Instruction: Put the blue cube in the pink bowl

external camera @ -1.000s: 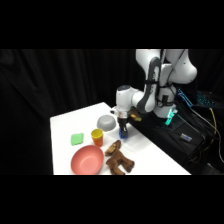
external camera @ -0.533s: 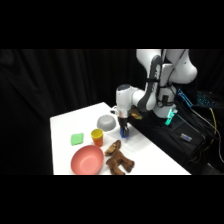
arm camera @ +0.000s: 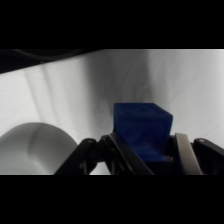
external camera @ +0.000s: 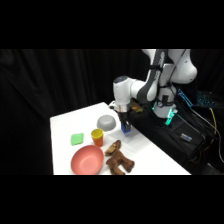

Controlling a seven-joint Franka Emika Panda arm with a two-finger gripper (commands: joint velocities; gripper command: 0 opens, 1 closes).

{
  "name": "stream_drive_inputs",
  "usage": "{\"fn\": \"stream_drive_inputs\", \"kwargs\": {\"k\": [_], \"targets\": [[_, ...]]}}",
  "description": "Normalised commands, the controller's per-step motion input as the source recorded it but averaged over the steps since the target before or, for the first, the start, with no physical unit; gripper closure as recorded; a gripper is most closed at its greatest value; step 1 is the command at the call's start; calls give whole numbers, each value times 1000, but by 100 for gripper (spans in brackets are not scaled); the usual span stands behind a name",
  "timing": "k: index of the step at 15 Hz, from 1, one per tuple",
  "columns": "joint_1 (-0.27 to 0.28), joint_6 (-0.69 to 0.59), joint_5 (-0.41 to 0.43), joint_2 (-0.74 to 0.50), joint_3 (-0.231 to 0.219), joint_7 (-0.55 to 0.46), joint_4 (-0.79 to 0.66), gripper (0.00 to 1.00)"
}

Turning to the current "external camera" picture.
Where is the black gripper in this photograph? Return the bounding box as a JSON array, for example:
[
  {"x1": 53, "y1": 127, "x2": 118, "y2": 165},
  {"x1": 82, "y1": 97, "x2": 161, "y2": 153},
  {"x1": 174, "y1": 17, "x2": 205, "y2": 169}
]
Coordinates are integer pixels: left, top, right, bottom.
[{"x1": 118, "y1": 111, "x2": 132, "y2": 133}]

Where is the blue cube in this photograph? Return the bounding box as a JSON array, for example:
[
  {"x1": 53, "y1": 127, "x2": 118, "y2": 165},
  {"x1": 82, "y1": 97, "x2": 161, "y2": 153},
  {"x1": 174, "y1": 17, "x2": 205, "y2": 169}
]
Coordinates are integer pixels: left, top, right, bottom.
[{"x1": 121, "y1": 124, "x2": 132, "y2": 135}]

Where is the gray bowl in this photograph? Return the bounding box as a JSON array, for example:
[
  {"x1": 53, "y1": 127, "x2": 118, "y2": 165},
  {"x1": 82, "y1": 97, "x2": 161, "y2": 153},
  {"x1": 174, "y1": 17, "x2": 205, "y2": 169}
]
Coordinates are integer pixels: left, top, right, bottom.
[{"x1": 96, "y1": 114, "x2": 118, "y2": 132}]

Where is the pink bowl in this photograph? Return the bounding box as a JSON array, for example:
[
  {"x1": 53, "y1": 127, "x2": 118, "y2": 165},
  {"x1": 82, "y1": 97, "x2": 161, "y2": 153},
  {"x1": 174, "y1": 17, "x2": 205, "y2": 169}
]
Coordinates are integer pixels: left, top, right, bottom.
[{"x1": 70, "y1": 144, "x2": 105, "y2": 176}]

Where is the tan wrist mounted block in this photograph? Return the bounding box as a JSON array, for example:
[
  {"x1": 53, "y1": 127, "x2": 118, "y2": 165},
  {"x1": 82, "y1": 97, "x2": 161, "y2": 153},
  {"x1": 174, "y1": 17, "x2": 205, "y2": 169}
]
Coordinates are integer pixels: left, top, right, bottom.
[{"x1": 130, "y1": 102, "x2": 145, "y2": 113}]

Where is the orange cup with yellow rim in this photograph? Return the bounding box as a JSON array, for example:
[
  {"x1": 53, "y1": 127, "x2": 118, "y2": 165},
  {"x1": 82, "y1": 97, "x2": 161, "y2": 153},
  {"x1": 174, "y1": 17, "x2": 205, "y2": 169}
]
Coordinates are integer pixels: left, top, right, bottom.
[{"x1": 90, "y1": 128, "x2": 105, "y2": 147}]

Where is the black robot stand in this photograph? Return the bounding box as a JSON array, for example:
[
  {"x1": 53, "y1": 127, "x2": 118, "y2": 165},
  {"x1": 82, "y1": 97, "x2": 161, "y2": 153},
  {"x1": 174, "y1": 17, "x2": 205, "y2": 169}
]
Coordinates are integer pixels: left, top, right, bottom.
[{"x1": 128, "y1": 97, "x2": 208, "y2": 168}]

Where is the brown plush toy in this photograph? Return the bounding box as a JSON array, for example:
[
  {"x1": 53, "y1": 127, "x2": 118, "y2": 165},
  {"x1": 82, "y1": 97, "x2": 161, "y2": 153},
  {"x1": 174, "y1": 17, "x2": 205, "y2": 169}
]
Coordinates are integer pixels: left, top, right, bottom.
[{"x1": 104, "y1": 139, "x2": 136, "y2": 176}]

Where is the green block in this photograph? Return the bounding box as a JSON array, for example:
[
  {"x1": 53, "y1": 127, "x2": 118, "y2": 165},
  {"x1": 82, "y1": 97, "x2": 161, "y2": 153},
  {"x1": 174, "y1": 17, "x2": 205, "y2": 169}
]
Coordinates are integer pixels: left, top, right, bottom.
[{"x1": 70, "y1": 132, "x2": 85, "y2": 147}]

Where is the silver blue pen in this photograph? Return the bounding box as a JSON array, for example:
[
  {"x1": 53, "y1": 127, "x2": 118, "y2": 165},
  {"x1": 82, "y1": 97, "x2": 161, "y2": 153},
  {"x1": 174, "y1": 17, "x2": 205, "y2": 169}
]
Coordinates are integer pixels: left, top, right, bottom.
[{"x1": 179, "y1": 132, "x2": 194, "y2": 141}]

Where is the electronics box with teal lights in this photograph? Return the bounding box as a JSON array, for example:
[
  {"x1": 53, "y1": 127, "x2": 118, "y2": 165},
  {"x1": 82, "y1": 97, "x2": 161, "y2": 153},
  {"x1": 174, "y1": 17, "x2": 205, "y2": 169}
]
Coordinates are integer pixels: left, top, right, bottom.
[{"x1": 195, "y1": 90, "x2": 219, "y2": 108}]

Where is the black curtain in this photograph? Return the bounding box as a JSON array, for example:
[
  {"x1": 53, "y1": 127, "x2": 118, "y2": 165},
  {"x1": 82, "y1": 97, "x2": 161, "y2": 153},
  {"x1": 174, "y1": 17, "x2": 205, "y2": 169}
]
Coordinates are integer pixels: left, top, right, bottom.
[{"x1": 0, "y1": 49, "x2": 224, "y2": 176}]

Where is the blue plastic frame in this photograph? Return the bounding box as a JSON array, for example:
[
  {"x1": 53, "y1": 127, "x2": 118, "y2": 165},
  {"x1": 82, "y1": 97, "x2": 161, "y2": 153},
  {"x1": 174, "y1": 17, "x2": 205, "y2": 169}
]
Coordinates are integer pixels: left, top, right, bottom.
[{"x1": 176, "y1": 88, "x2": 195, "y2": 108}]

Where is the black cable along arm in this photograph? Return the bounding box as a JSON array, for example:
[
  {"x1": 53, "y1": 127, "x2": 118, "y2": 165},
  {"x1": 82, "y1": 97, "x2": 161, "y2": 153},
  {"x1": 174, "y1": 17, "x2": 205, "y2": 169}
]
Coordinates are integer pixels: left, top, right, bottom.
[{"x1": 156, "y1": 49, "x2": 188, "y2": 101}]

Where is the yellow cable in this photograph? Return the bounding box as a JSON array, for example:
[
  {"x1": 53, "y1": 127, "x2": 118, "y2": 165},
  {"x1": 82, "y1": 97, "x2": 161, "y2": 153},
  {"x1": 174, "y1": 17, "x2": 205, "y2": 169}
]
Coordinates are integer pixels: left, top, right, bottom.
[{"x1": 208, "y1": 107, "x2": 224, "y2": 164}]

